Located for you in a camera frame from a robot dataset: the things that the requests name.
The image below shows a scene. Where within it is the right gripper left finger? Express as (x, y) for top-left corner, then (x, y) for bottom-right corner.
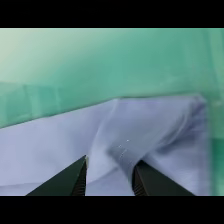
(26, 154), (88, 197)

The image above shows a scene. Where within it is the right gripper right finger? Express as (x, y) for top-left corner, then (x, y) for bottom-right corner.
(131, 159), (196, 197)

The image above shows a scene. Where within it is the pale blue shirt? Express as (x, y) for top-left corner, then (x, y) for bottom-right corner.
(0, 95), (212, 197)

